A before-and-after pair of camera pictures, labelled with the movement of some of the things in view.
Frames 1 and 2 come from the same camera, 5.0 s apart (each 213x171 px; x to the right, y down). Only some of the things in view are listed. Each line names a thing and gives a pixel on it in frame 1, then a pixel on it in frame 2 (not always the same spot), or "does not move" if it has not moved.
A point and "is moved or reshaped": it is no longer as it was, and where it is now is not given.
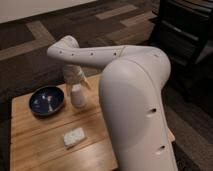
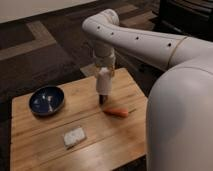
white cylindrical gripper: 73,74 → 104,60
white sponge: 73,136 does not move
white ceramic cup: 77,95 is moved or reshaped
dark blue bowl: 46,100 does not move
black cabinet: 181,29 does not move
